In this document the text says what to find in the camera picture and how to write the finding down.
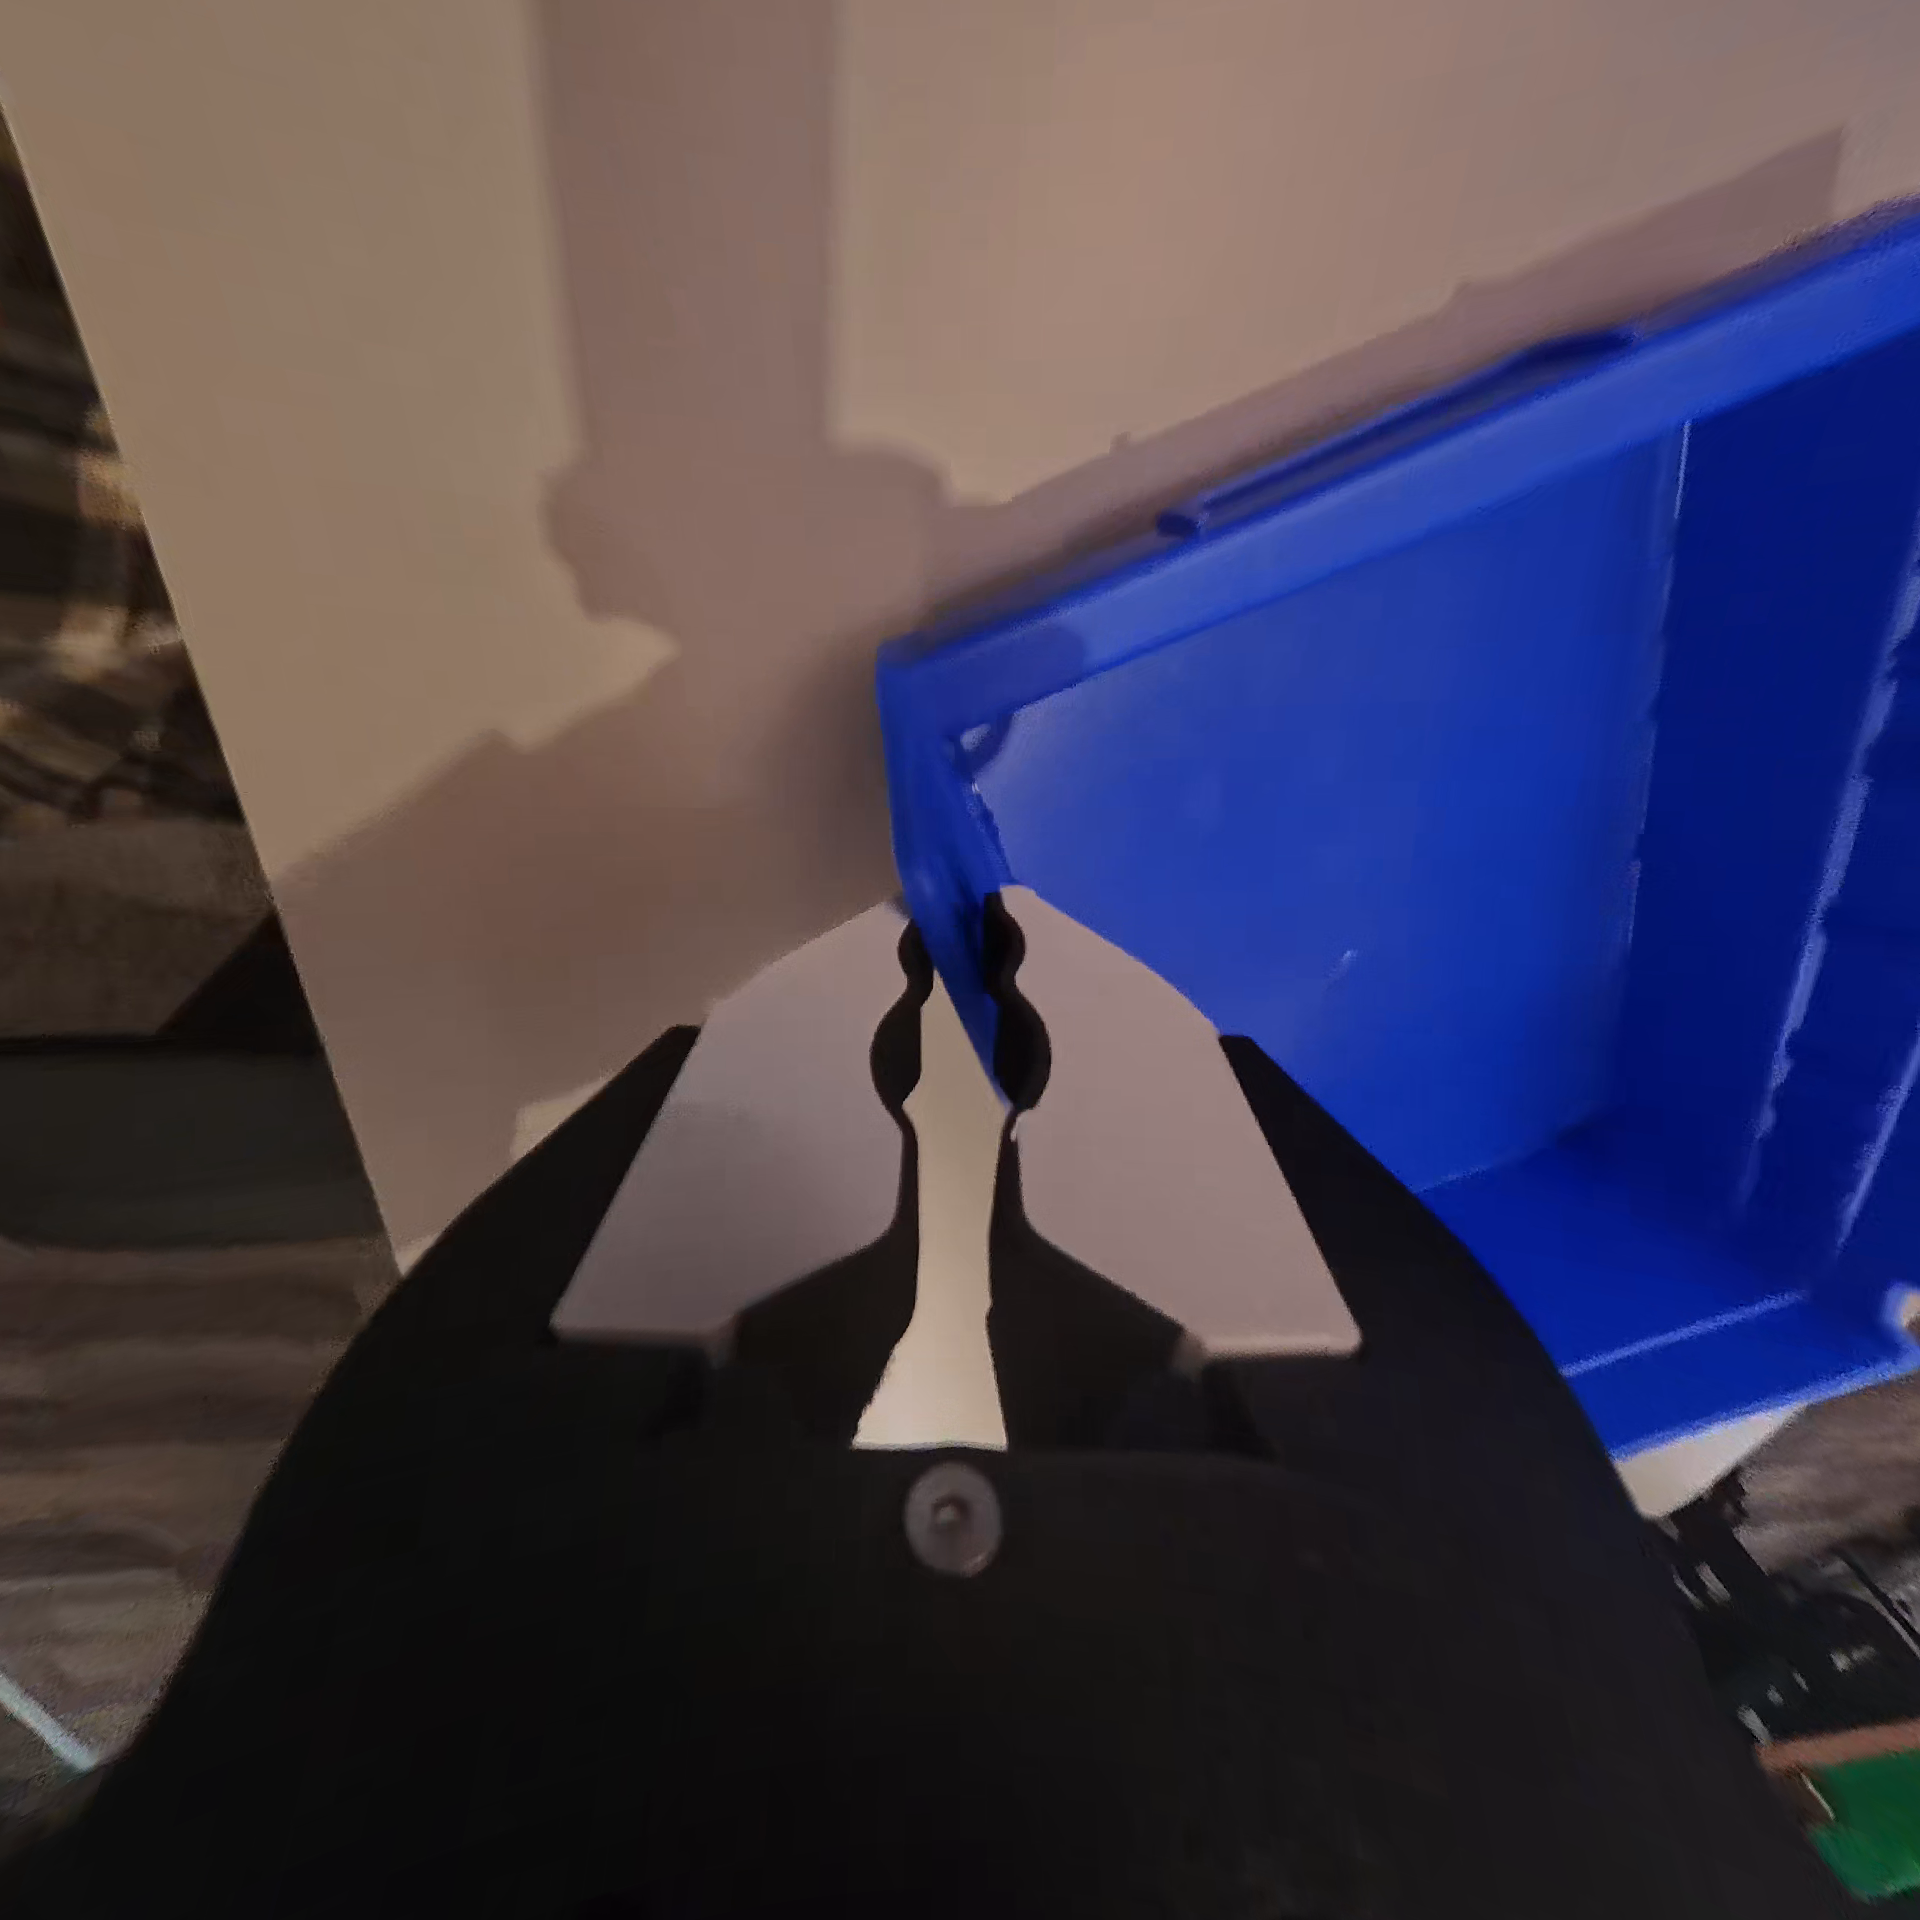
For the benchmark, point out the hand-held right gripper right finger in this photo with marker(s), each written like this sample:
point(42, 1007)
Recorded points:
point(1171, 1201)

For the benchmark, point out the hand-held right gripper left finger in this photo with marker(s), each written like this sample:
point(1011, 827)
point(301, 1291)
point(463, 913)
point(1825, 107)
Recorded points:
point(735, 1201)

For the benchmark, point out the blue plastic bin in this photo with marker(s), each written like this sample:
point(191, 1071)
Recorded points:
point(1350, 901)

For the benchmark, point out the long wooden desk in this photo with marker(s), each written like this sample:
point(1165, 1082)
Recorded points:
point(1845, 1745)

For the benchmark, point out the person's plaid shirt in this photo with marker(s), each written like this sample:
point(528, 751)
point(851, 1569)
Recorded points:
point(61, 600)

